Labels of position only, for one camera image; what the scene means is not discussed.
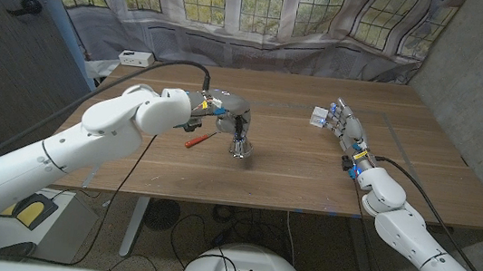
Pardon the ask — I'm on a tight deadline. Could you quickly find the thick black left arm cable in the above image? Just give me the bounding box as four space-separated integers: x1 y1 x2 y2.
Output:
0 38 213 198

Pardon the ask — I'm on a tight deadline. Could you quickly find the white pedal platform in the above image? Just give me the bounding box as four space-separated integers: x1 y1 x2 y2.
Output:
0 181 101 270

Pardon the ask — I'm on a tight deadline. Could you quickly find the black door handle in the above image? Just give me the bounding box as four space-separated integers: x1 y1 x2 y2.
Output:
6 0 43 21

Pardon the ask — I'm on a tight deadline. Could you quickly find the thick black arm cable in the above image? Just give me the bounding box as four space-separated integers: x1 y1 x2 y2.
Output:
0 38 213 198
361 154 483 271

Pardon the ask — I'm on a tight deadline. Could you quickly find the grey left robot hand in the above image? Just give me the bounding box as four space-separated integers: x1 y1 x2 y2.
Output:
197 86 256 142

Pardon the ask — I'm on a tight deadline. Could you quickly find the white block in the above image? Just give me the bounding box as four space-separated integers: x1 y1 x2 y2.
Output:
308 105 331 129

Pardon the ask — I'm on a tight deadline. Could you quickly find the white table leg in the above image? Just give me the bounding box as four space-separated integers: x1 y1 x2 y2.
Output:
118 193 151 256

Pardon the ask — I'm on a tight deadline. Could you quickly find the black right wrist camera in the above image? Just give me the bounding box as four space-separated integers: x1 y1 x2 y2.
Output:
339 154 359 180

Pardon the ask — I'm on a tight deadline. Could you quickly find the yellow black foot pedal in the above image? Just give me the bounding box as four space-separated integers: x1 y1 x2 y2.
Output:
9 191 61 234

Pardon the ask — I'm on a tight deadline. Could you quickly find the white power socket box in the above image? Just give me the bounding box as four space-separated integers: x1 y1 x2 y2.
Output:
116 48 157 70

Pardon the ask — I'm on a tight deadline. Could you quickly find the white floor cable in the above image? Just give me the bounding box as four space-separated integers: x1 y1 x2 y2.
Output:
280 210 303 266

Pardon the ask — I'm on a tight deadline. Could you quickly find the dark grey door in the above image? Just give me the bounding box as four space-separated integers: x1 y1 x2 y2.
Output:
0 0 102 160

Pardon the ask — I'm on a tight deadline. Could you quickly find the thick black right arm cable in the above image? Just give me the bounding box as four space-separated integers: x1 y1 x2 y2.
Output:
361 154 483 271

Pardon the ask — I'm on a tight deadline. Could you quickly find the black floor cable tangle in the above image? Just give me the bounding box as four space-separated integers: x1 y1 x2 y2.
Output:
208 202 291 254

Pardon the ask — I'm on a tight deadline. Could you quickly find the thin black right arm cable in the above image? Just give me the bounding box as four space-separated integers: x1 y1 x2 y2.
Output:
340 178 441 271

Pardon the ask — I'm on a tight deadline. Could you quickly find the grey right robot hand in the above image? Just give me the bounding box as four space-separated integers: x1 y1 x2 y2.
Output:
317 95 386 172

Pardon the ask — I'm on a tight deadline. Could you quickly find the fork with orange handle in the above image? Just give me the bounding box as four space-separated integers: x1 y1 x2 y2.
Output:
184 128 220 152

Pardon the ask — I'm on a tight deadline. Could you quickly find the printed window backdrop cloth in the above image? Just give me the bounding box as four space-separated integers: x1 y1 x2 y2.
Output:
29 0 468 104

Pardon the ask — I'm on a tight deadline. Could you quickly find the silver handbell with black handle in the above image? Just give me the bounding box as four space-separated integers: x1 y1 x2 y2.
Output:
227 120 256 160

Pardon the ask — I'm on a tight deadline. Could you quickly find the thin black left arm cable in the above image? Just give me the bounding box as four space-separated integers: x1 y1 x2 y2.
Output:
21 121 159 271

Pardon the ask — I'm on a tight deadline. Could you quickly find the round black floor device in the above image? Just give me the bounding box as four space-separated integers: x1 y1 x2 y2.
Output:
141 196 182 234

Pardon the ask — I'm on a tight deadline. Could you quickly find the grey table leg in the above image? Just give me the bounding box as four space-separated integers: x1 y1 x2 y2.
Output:
342 217 380 271

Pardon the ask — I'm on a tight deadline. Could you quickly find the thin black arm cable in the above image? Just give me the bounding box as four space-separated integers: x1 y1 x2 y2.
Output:
21 121 159 271
340 178 441 271

